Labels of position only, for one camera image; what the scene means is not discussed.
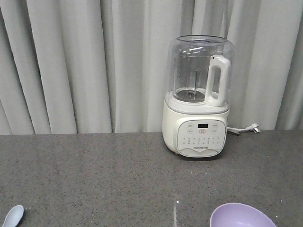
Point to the light blue soup spoon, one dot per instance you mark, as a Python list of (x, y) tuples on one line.
[(14, 216)]

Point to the white blender appliance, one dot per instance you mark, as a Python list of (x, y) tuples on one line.
[(196, 105)]

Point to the purple plastic bowl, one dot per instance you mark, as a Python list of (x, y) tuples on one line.
[(239, 215)]

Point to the grey curtain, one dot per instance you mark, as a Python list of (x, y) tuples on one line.
[(95, 66)]

